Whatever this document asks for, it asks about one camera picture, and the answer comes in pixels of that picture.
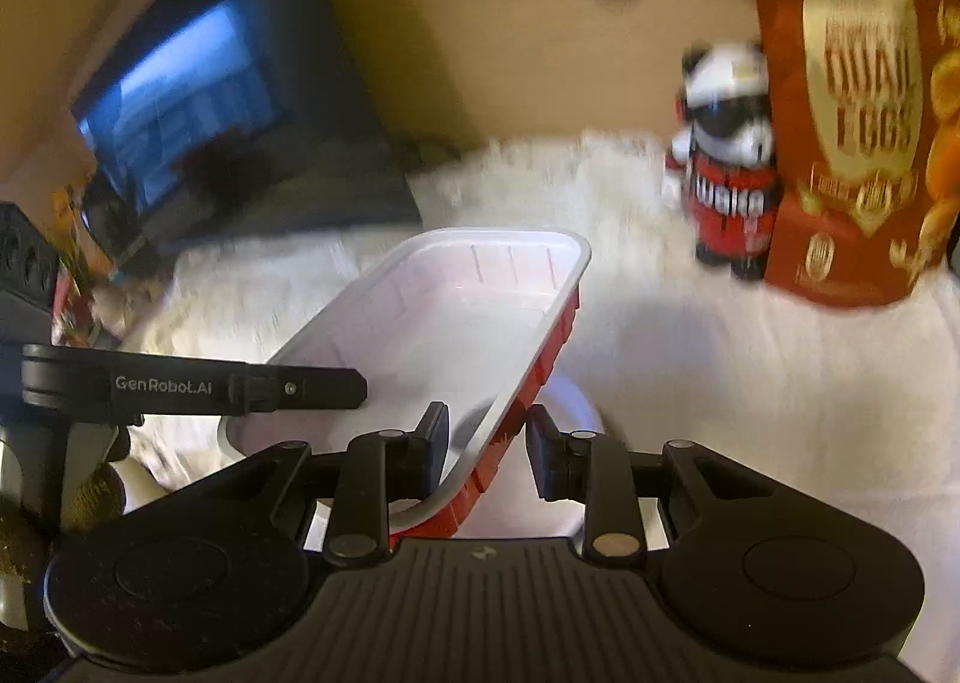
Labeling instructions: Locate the white textured cloth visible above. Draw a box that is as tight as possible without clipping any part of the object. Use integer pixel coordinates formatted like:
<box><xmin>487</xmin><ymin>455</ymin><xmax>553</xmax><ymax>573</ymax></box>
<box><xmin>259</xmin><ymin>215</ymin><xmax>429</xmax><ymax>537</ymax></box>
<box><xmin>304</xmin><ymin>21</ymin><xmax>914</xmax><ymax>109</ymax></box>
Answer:
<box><xmin>112</xmin><ymin>136</ymin><xmax>960</xmax><ymax>556</ymax></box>

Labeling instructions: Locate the person's left hand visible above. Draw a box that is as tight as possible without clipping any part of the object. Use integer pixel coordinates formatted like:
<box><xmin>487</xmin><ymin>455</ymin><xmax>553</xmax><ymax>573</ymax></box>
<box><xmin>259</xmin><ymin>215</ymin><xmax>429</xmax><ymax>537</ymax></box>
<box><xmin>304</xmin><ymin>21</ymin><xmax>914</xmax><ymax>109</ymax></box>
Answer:
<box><xmin>0</xmin><ymin>462</ymin><xmax>127</xmax><ymax>579</ymax></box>

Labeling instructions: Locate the red rectangular tray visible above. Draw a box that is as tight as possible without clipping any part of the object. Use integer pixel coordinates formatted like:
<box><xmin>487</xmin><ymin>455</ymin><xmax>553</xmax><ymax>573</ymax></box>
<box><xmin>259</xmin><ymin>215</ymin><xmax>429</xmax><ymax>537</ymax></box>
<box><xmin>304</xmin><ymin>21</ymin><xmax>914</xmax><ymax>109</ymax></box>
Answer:
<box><xmin>217</xmin><ymin>225</ymin><xmax>593</xmax><ymax>541</ymax></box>

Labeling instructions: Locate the red snack bag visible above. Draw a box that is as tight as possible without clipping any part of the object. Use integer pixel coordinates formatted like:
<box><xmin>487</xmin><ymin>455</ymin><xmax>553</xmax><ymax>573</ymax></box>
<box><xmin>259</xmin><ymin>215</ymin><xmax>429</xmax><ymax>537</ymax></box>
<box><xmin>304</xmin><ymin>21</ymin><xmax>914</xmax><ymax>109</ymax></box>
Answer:
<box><xmin>750</xmin><ymin>0</ymin><xmax>960</xmax><ymax>313</ymax></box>

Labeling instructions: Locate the plain white bowl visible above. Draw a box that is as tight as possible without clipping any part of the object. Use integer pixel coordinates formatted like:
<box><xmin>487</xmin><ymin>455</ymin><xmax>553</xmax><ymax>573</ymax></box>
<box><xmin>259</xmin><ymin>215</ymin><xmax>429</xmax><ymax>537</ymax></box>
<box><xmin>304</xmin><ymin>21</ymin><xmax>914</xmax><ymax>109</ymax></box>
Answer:
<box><xmin>469</xmin><ymin>383</ymin><xmax>605</xmax><ymax>545</ymax></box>

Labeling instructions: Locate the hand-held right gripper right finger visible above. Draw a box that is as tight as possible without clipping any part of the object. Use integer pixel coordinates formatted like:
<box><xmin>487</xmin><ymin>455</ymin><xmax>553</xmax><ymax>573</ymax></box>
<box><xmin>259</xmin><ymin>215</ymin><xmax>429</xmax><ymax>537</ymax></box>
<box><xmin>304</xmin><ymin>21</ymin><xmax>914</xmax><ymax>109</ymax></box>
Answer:
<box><xmin>525</xmin><ymin>404</ymin><xmax>762</xmax><ymax>558</ymax></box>

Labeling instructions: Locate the black monitor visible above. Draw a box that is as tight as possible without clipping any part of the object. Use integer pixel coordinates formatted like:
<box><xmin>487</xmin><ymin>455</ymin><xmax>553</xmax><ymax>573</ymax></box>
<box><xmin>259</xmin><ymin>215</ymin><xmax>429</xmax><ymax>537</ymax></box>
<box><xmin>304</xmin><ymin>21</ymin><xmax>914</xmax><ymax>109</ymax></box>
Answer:
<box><xmin>71</xmin><ymin>0</ymin><xmax>425</xmax><ymax>264</ymax></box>

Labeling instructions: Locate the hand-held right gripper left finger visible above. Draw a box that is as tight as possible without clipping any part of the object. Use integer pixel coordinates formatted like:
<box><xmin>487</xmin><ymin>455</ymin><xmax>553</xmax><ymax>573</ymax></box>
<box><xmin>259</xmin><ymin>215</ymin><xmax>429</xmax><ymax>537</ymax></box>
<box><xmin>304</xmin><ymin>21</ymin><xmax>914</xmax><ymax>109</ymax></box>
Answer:
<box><xmin>196</xmin><ymin>400</ymin><xmax>451</xmax><ymax>565</ymax></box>

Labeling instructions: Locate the colourful snack packet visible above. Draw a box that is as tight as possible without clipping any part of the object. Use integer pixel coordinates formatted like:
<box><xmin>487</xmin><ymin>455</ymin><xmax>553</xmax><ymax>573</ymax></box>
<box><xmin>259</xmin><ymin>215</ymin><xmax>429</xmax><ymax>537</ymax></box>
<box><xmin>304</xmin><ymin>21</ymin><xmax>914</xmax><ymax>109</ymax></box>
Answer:
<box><xmin>49</xmin><ymin>177</ymin><xmax>117</xmax><ymax>347</ymax></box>

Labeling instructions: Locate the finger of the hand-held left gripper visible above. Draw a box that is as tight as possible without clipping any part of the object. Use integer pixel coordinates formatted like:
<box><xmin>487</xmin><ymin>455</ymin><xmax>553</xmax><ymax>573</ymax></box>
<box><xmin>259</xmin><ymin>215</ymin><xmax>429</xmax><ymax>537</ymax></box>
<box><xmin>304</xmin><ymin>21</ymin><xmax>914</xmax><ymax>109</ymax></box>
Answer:
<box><xmin>229</xmin><ymin>364</ymin><xmax>368</xmax><ymax>416</ymax></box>

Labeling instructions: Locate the panda figurine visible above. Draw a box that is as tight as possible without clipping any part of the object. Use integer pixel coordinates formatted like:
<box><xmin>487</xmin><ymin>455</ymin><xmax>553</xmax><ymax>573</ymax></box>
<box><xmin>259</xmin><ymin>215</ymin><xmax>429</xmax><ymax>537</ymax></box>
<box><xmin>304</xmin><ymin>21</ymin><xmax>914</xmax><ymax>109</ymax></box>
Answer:
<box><xmin>661</xmin><ymin>42</ymin><xmax>785</xmax><ymax>283</ymax></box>

